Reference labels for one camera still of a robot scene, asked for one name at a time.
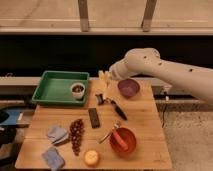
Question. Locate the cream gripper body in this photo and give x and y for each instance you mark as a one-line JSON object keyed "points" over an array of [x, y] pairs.
{"points": [[117, 71]]}

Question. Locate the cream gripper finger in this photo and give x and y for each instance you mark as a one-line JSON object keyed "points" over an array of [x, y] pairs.
{"points": [[101, 75], [107, 78]]}

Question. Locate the yellow banana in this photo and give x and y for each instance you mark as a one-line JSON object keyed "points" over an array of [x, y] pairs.
{"points": [[104, 76]]}

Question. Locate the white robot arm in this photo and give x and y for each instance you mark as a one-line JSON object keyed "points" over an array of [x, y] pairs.
{"points": [[198, 81]]}

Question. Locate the purple bowl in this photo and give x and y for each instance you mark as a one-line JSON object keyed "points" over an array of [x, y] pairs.
{"points": [[128, 87]]}

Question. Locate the red orange bowl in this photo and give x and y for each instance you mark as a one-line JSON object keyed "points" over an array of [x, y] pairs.
{"points": [[130, 140]]}

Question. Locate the white cup with beans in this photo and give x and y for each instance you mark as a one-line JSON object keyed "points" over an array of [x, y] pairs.
{"points": [[77, 90]]}

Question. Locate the green plastic tray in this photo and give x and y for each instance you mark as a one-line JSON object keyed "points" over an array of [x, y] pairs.
{"points": [[54, 88]]}

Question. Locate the dark chocolate bar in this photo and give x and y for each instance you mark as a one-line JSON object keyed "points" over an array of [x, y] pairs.
{"points": [[94, 119]]}

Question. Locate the metal spoon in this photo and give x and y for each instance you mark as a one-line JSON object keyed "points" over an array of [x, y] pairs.
{"points": [[115, 126]]}

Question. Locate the bunch of red grapes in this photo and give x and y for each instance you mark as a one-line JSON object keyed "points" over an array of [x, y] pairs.
{"points": [[76, 133]]}

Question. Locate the orange carrot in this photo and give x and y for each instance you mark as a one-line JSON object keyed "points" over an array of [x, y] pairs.
{"points": [[119, 140]]}

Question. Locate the blue folded cloth upper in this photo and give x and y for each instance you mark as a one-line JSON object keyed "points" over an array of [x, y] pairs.
{"points": [[57, 134]]}

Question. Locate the yellow round fruit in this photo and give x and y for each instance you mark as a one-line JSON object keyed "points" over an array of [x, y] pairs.
{"points": [[91, 158]]}

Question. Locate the blue black object left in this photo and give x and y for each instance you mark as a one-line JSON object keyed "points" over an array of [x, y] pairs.
{"points": [[18, 117]]}

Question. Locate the blue sponge cloth lower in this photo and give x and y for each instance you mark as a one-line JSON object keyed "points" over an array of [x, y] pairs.
{"points": [[53, 159]]}

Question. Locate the black handled peeler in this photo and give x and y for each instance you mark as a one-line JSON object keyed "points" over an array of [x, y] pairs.
{"points": [[102, 100]]}

